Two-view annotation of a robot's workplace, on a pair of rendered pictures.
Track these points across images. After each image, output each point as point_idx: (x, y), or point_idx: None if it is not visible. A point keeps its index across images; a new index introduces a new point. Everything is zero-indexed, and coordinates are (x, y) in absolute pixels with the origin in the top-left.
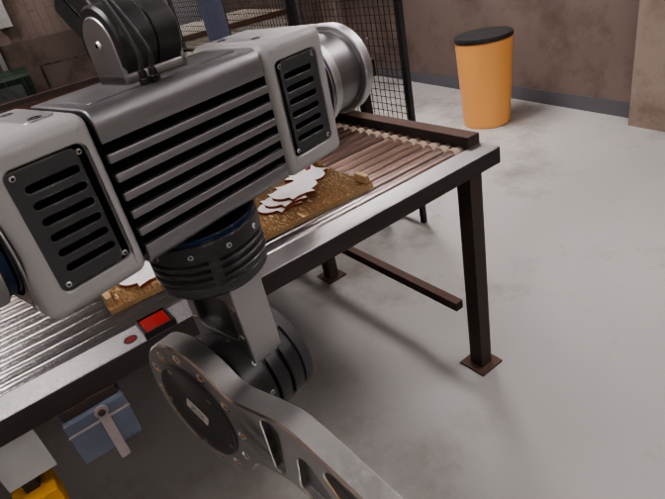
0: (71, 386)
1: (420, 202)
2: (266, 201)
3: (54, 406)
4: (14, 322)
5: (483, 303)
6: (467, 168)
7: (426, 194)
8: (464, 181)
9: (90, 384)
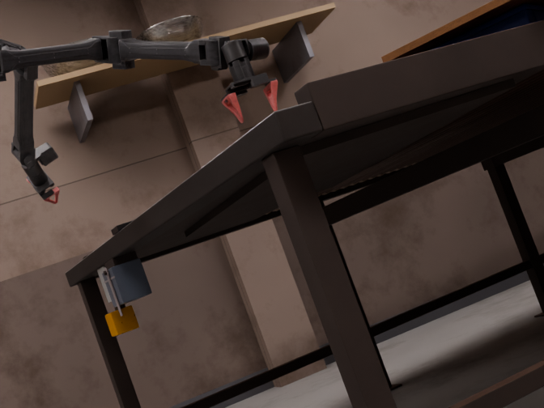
0: (102, 248)
1: (210, 180)
2: None
3: (101, 257)
4: None
5: None
6: (243, 144)
7: (213, 172)
8: (247, 164)
9: (106, 252)
